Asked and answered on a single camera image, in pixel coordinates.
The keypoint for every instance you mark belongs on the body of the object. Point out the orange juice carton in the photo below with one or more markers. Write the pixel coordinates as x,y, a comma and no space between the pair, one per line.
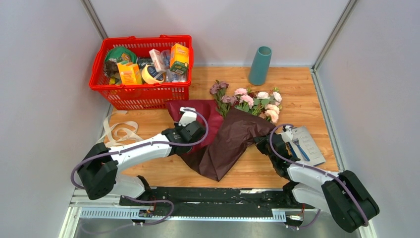
129,73

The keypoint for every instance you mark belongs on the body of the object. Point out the pink flower bouquet brown wrap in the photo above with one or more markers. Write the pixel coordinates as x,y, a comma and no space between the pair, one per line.
266,105

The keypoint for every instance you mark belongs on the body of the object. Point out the dark red wrapping paper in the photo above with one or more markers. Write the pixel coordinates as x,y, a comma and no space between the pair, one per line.
227,140

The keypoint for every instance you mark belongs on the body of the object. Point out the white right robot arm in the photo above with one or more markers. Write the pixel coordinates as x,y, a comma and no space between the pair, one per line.
342,195

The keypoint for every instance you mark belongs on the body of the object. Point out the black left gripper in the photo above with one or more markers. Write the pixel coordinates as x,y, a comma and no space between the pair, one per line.
179,127

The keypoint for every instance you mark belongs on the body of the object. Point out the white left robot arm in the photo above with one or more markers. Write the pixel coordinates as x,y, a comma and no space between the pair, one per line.
100,172

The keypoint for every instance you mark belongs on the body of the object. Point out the white small box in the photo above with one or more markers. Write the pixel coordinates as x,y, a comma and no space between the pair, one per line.
157,60

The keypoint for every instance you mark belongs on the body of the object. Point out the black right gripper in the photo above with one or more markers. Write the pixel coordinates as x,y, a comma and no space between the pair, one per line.
260,141

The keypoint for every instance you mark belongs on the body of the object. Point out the green snack bag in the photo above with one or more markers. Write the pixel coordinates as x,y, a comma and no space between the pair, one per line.
119,54

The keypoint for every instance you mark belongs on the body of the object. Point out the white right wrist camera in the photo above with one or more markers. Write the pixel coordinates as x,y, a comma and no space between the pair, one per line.
287,134

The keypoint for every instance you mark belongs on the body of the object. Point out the white printed ribbon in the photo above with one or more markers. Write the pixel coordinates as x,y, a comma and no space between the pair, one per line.
118,133

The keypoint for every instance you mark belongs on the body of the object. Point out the yellow tape roll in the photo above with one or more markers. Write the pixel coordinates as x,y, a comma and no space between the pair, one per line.
150,75

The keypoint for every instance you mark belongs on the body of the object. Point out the clear plastic bottle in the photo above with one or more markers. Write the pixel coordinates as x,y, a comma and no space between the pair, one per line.
171,77

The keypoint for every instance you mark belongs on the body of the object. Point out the teal ceramic vase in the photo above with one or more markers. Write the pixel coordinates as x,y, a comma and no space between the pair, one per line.
260,66

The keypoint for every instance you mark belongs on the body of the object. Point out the orange green box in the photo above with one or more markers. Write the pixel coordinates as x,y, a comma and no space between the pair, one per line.
179,59

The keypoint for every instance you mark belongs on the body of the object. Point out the blue razor blister package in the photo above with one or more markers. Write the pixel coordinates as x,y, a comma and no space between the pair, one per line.
305,148

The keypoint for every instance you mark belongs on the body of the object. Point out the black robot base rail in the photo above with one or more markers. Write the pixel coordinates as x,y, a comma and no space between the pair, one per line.
194,204

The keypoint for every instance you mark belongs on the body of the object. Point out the red plastic shopping basket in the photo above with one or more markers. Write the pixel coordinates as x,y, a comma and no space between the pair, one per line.
146,96

